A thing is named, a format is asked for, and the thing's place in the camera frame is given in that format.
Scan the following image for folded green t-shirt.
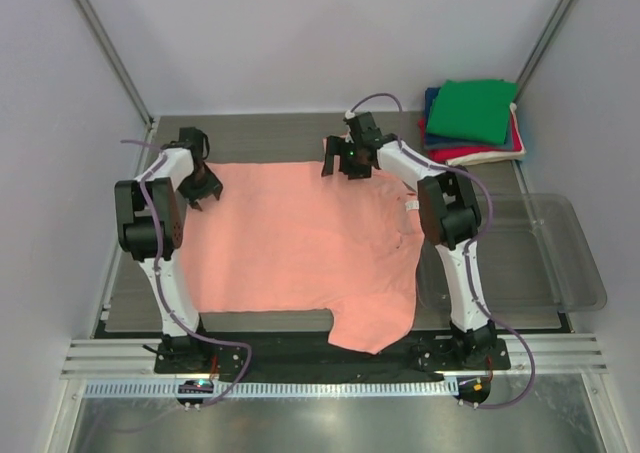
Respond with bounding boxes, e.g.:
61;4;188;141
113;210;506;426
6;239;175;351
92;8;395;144
426;79;518;144

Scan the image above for aluminium frame post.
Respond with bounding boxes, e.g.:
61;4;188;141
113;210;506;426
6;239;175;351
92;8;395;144
515;0;579;103
73;0;153;128

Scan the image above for salmon pink t-shirt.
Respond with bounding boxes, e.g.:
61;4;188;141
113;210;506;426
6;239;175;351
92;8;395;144
181;161;424;354

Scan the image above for folded red t-shirt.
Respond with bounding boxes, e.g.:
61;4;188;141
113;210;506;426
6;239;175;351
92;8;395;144
420;129;499;162

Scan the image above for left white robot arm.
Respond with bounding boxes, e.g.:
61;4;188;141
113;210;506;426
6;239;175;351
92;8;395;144
114;127;223;373

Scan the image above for left aluminium frame post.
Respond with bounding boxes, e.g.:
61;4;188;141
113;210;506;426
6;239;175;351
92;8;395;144
73;0;153;128

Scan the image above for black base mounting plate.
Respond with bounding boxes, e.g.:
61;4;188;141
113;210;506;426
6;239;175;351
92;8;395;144
154;331;511;375

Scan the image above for white slotted cable duct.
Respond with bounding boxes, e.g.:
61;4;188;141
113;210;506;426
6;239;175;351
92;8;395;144
84;378;458;399

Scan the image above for aluminium front rail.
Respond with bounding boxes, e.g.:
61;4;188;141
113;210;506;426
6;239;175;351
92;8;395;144
62;333;608;378

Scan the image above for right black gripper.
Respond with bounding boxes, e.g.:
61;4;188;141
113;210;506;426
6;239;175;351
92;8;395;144
321;137;371;181

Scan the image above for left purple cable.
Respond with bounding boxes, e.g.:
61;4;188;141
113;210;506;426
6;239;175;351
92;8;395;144
119;138;253;434

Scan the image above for folded cream t-shirt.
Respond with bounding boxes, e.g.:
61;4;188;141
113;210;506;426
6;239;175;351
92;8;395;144
445;103;526;166

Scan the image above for right aluminium frame post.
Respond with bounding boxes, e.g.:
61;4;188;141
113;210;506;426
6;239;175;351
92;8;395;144
515;0;579;103

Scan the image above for folded blue t-shirt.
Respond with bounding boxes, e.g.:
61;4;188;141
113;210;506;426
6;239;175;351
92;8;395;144
424;87;440;122

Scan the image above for clear plastic bin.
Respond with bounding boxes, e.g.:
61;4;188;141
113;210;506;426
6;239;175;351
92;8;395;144
414;192;609;316

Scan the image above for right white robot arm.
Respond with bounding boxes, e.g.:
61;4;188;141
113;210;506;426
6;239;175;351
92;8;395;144
321;111;497;369

